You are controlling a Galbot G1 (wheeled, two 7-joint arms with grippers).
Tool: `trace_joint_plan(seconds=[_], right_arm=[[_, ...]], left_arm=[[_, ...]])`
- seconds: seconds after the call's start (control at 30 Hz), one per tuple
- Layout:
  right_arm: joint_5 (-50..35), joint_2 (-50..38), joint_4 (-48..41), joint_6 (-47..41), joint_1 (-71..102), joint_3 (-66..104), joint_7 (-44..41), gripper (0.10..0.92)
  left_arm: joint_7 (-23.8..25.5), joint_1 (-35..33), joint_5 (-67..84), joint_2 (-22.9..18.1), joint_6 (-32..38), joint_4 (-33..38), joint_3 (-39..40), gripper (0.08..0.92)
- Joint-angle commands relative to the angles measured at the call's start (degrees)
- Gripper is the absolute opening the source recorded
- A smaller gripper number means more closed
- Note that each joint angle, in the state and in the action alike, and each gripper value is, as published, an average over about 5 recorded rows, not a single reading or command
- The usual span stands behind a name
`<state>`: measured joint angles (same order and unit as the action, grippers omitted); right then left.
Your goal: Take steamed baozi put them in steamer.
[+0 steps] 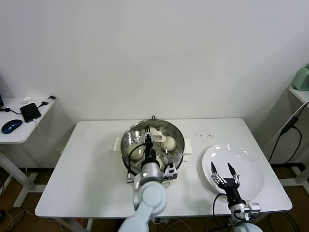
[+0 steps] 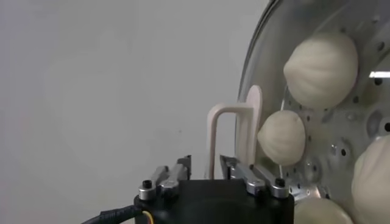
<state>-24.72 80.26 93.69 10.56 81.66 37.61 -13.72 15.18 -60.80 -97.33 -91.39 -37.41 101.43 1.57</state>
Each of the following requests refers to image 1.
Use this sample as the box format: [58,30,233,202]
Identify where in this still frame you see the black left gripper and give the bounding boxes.
[144,124,157,166]

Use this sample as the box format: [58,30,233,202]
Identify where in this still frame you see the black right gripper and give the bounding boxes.
[210,161,243,206]

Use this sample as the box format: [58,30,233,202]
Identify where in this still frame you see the round glass lid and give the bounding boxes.
[120,120,185,175]

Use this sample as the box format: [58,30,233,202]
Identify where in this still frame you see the steel perforated steamer basket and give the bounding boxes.
[113,120,194,176]

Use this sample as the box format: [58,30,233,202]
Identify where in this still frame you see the white round plate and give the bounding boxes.
[201,144,264,201]

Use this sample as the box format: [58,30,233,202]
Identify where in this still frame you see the black usb dongle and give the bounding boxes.
[36,96,56,107]

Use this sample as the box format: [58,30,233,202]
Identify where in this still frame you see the white shelf table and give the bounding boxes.
[287,86,309,187]

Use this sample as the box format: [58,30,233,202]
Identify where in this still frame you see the pale green appliance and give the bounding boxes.
[292,63,309,91]

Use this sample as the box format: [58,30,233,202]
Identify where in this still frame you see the black smartphone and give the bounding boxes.
[19,102,41,123]

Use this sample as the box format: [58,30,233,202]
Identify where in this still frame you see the white side desk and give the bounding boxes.
[0,96,56,208]

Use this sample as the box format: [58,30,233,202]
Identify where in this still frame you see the blue computer mouse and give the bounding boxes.
[1,119,23,134]

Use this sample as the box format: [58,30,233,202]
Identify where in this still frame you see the dark monitor edge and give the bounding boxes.
[0,73,5,108]

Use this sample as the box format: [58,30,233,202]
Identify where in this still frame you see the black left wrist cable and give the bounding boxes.
[126,142,147,181]

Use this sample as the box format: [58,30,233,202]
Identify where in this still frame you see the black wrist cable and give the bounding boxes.
[212,193,229,216]
[126,142,147,181]

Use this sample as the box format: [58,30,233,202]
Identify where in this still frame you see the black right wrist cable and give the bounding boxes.
[212,193,229,216]

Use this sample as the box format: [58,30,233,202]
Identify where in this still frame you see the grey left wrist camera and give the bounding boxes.
[165,163,179,180]

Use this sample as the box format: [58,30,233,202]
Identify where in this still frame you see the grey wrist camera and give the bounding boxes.
[245,202,262,216]
[165,163,179,180]

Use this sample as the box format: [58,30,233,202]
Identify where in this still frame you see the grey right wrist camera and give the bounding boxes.
[245,202,262,216]

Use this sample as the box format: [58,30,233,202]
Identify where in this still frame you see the black power adapter cable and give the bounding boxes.
[267,101,309,165]

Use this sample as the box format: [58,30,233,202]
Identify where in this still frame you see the white phone charging cable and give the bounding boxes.
[33,118,46,142]

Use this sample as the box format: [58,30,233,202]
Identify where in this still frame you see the black desk cable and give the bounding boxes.
[0,107,22,116]

